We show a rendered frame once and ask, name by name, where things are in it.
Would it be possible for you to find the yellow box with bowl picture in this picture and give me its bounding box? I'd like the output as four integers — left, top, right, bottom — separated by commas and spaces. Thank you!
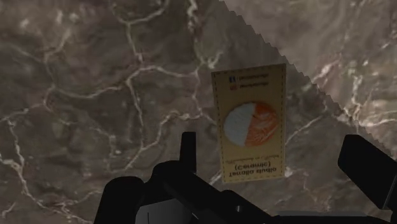
211, 63, 287, 184

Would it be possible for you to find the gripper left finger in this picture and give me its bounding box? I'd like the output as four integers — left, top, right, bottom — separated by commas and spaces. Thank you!
94, 131, 274, 224

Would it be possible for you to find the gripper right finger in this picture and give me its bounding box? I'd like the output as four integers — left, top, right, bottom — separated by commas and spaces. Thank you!
337, 134, 397, 224

